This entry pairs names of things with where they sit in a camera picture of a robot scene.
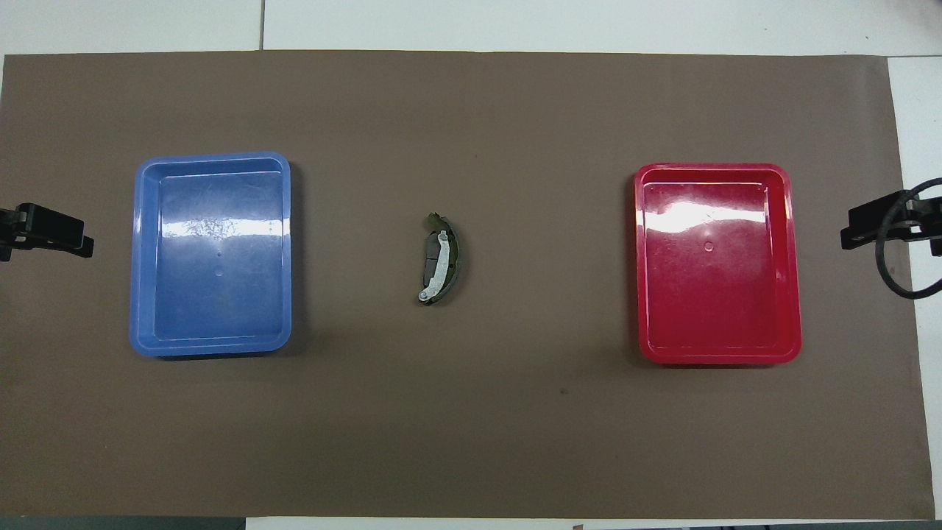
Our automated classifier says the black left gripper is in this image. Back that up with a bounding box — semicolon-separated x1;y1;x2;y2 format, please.
0;204;95;263

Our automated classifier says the red plastic tray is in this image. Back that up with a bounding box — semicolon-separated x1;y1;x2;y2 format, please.
634;163;803;366

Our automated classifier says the brown table mat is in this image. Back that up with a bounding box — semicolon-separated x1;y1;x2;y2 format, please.
0;50;935;520

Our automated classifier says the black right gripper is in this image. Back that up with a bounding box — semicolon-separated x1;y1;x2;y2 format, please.
841;189;942;258

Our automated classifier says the curved brake shoe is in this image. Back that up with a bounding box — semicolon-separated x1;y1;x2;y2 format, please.
410;213;461;307

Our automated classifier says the blue plastic tray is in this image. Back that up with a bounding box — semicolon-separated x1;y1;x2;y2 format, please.
129;152;293;358

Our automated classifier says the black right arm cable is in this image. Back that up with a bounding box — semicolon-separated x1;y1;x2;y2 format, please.
874;178;942;300

